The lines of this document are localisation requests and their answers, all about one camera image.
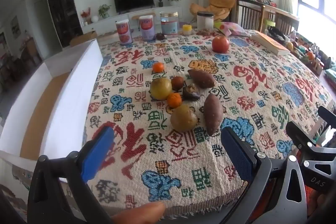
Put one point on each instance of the small green potted plant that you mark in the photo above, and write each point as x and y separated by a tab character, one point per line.
159	0

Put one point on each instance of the brown round fruit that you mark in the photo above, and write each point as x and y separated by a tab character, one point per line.
177	82

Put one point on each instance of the dark wrinkled fruit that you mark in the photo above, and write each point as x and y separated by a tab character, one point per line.
192	92

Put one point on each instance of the pink can with red picture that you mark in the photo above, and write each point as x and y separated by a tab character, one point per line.
124	32

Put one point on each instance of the dark wooden bench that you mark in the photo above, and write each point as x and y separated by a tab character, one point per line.
252	14

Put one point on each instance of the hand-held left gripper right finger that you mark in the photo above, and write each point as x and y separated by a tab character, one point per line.
237	153

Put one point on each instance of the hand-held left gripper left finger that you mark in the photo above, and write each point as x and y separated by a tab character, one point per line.
98	153

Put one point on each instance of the purple sweet potato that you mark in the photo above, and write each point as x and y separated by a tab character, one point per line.
213	114
201	78

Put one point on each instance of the pink and purple can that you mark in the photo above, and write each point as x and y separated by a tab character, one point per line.
147	28

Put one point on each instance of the pile of dried peel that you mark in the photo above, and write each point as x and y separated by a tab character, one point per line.
204	32

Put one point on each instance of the red flower arrangement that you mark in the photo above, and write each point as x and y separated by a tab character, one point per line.
85	15

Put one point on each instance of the row of small colourful items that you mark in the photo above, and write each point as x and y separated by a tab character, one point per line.
309	53

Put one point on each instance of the dark brown fruit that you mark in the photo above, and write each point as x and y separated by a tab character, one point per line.
160	36

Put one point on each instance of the brown cardboard box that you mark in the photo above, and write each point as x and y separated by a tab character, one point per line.
84	39

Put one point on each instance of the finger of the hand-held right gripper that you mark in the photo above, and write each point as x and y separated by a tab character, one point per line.
326	114
298	132

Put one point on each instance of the small jar with yellow lid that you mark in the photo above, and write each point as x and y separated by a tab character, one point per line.
187	29

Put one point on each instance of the clear jar with blue label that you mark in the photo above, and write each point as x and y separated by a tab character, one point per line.
169	24

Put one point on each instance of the yellow-green pear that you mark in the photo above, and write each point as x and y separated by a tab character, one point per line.
161	88
183	119

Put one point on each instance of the small orange tangerine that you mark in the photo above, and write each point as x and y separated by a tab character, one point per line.
158	67
174	100

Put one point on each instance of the red apple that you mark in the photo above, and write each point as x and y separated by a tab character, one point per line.
220	44

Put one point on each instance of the tall black display cabinet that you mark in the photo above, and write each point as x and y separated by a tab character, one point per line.
63	6

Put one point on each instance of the white cardboard box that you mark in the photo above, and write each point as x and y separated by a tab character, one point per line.
73	98

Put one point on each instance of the round white vase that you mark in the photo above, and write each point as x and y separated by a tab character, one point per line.
94	18

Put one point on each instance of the orange cushioned round chair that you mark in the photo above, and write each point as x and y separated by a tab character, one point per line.
220	5

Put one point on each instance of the colourful plastic bag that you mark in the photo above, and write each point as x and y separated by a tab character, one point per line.
231	28

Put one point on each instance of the white television cabinet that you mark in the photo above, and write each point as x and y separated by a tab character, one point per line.
105	24

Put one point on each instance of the yellow paperback book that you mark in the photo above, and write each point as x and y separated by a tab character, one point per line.
271	43

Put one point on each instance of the green plant in white pot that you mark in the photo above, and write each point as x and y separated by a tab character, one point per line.
104	11

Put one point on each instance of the clear jar with black lid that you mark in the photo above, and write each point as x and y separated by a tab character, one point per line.
205	20

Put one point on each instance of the printed woven tablecloth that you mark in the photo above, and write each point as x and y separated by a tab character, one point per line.
157	161

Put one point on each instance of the person's left hand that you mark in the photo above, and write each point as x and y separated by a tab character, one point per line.
141	213

